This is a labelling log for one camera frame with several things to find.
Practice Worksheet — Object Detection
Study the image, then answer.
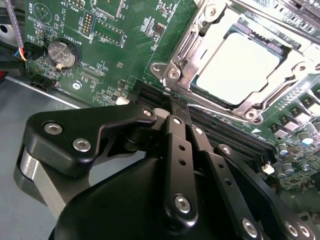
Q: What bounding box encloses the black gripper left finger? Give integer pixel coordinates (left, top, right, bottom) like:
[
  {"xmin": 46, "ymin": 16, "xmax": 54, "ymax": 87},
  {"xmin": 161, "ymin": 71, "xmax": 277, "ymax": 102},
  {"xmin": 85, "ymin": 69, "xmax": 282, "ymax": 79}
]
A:
[{"xmin": 13, "ymin": 94, "xmax": 200, "ymax": 232}]

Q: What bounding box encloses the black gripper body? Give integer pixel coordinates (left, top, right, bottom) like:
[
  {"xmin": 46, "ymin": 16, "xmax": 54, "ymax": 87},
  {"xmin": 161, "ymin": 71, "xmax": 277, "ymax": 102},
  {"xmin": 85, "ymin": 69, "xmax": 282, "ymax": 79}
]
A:
[{"xmin": 49, "ymin": 128, "xmax": 242, "ymax": 240}]

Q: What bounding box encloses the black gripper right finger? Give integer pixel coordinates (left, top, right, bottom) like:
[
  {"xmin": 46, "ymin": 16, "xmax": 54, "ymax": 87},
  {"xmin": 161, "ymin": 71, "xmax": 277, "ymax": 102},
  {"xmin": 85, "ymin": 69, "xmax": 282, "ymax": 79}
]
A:
[{"xmin": 179, "ymin": 96, "xmax": 318, "ymax": 240}]

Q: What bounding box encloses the metal socket cover frame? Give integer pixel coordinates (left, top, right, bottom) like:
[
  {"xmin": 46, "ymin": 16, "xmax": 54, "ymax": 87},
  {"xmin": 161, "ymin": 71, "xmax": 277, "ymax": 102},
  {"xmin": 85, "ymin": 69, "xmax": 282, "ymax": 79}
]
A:
[{"xmin": 174, "ymin": 4, "xmax": 320, "ymax": 113}]

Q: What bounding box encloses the silver topped CPU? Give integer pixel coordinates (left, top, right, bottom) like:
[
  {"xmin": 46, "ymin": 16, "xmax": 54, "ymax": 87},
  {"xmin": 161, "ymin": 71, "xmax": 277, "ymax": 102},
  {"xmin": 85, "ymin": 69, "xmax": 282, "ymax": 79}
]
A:
[{"xmin": 196, "ymin": 23, "xmax": 293, "ymax": 106}]

